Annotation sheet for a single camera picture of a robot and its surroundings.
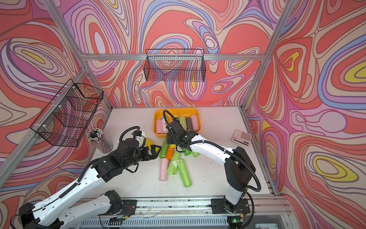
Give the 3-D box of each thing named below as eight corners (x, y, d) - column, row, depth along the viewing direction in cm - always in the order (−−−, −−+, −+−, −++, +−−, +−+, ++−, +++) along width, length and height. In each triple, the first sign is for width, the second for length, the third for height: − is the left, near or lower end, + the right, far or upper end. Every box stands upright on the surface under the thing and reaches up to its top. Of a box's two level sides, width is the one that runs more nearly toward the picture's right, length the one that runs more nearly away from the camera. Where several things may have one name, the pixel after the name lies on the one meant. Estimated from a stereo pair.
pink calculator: (230, 143, 101) (231, 140, 98) (233, 130, 108) (235, 127, 105) (247, 149, 97) (249, 146, 95) (250, 136, 105) (252, 133, 102)
